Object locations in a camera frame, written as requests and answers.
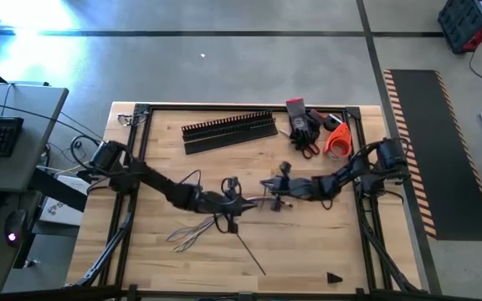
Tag black aluminium table frame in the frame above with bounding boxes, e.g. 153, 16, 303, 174
64, 102, 424, 301

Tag clear safety glasses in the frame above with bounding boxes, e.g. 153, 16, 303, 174
116, 111, 146, 127

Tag black computer mouse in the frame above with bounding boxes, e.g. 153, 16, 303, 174
3, 207, 29, 248

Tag orange tape dispenser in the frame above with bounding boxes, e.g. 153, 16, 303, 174
322, 121, 354, 161

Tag white printed box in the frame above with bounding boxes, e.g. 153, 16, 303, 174
38, 173, 90, 227

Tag coloured cable bundle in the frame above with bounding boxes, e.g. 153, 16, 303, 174
164, 196, 295, 254

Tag black flat bar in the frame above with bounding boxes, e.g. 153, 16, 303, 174
28, 166, 90, 213

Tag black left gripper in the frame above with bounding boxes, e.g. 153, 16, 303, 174
198, 178, 259, 234

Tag black red tool case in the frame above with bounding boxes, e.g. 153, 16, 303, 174
436, 0, 482, 55

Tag red handled scissors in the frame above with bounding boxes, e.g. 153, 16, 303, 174
277, 127, 322, 161

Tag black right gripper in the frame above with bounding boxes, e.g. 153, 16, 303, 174
259, 161, 314, 212

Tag black tape roll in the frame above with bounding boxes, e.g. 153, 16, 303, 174
321, 112, 343, 133

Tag black hazard striped floor mat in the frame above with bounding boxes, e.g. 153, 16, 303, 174
382, 68, 482, 242

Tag black desk cable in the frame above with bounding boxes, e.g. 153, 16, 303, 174
0, 98, 105, 144

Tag grey desk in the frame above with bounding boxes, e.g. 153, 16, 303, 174
0, 81, 70, 294

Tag grey black work glove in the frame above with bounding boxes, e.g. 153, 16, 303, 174
285, 97, 322, 152
307, 108, 330, 126

